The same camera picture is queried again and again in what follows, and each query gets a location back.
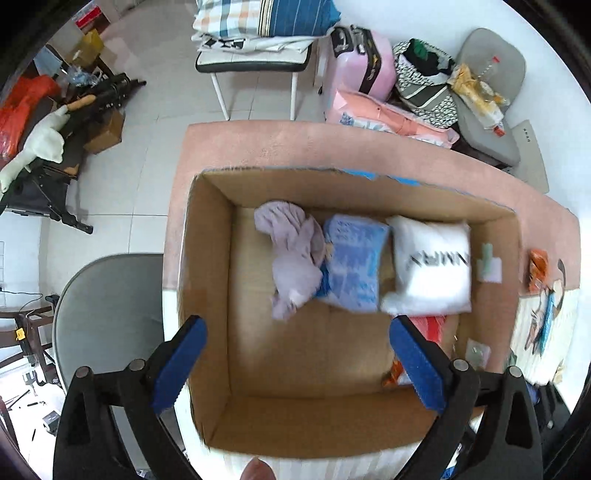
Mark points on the white soft packet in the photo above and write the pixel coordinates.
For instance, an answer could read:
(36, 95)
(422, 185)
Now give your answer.
(431, 277)

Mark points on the red soft packet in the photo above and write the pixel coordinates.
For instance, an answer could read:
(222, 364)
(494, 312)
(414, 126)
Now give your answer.
(431, 327)

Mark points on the orange snack packet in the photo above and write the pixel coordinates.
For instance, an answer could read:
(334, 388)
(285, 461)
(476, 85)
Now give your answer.
(396, 374)

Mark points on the orange patterned packet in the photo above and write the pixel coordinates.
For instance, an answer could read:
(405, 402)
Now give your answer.
(539, 270)

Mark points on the grey padded chair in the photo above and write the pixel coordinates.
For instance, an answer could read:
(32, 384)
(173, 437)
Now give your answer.
(496, 55)

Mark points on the pink packaged bedding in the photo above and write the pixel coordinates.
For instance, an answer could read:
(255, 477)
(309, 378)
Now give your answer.
(392, 117)

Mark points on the person's left hand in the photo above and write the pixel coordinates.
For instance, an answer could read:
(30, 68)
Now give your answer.
(256, 470)

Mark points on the folded plaid bedding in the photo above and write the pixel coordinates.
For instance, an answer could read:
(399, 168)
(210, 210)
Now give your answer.
(268, 16)

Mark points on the blue soft packet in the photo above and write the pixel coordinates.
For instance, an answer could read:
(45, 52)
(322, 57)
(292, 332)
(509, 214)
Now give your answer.
(353, 263)

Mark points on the yellow plastic bag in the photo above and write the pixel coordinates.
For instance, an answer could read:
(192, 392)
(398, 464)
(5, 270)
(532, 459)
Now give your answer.
(480, 94)

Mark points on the pink suitcase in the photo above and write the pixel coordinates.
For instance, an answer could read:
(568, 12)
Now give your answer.
(358, 62)

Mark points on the small cardboard box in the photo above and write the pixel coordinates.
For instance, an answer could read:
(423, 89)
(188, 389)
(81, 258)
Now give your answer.
(104, 134)

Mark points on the orange plastic bag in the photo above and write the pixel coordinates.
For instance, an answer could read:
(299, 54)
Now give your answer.
(25, 106)

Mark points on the black white patterned bag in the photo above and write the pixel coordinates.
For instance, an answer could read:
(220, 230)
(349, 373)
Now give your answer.
(427, 92)

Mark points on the dark wooden chair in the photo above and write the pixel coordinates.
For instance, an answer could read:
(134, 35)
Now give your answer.
(23, 332)

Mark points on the grey round chair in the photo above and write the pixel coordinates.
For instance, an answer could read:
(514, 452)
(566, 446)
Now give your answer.
(111, 314)

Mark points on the white floor scale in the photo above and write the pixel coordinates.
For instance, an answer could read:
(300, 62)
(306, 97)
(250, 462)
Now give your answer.
(531, 152)

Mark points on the large cardboard box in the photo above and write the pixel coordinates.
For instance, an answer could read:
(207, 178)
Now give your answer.
(295, 360)

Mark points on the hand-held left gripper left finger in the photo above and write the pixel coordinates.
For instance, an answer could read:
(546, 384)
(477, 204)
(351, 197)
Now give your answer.
(180, 364)

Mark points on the lilac cloth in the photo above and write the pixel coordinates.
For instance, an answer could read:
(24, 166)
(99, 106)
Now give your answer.
(293, 272)

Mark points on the black exercise machine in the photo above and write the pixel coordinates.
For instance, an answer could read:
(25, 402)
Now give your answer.
(51, 184)

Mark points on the white plush toy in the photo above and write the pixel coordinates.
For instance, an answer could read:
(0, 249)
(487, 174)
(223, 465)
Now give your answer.
(44, 138)

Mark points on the white metal chair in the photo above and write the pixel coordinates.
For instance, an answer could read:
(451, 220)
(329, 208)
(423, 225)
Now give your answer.
(254, 64)

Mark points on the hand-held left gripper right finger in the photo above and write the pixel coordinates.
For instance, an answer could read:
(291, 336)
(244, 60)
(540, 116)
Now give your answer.
(418, 364)

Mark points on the yellow box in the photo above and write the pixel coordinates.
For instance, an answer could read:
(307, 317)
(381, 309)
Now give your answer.
(87, 48)

